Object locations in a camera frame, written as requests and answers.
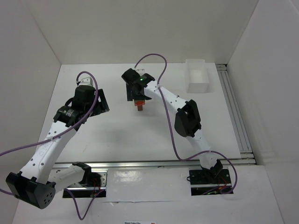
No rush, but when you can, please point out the red wood block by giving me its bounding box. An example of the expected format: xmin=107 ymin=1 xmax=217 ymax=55
xmin=134 ymin=100 xmax=145 ymax=106

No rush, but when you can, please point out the white perforated plastic bin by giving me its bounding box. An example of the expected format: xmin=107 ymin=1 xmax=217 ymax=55
xmin=184 ymin=59 xmax=209 ymax=93

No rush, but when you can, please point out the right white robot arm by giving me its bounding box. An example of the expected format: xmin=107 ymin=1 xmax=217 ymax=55
xmin=121 ymin=69 xmax=223 ymax=179

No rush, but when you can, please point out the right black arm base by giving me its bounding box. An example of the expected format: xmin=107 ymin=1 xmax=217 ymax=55
xmin=186 ymin=169 xmax=232 ymax=196

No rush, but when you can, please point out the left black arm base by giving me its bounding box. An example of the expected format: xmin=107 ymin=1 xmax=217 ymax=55
xmin=67 ymin=169 xmax=108 ymax=198

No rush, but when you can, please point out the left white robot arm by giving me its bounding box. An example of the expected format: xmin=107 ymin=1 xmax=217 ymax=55
xmin=6 ymin=85 xmax=109 ymax=209

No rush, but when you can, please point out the white label with text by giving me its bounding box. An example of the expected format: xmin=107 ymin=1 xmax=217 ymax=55
xmin=123 ymin=220 xmax=157 ymax=224

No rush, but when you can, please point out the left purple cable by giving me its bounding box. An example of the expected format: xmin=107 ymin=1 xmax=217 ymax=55
xmin=0 ymin=71 xmax=106 ymax=221

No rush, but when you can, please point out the aluminium rail right side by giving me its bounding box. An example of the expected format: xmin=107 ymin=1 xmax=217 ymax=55
xmin=216 ymin=64 xmax=256 ymax=165

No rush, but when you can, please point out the aluminium rail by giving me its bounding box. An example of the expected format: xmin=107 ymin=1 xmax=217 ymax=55
xmin=216 ymin=64 xmax=256 ymax=165
xmin=53 ymin=158 xmax=256 ymax=169

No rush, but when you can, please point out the aluminium rail front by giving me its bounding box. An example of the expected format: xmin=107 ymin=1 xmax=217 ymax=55
xmin=53 ymin=158 xmax=256 ymax=169

